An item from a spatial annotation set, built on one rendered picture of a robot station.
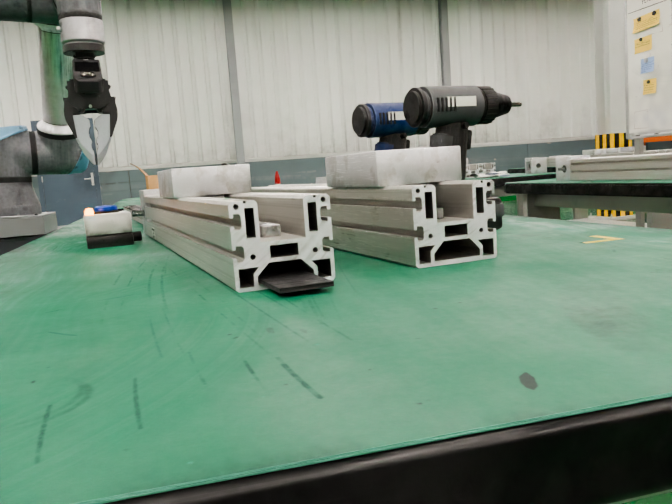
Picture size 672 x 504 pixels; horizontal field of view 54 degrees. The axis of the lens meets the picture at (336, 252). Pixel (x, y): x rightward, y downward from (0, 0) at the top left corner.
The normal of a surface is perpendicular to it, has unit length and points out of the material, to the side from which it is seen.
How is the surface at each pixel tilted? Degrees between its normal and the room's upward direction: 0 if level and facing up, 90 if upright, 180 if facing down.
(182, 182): 90
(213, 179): 90
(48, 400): 0
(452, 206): 90
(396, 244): 90
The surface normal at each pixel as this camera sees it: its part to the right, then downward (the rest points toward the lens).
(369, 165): -0.93, 0.11
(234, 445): -0.07, -0.99
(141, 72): 0.26, 0.10
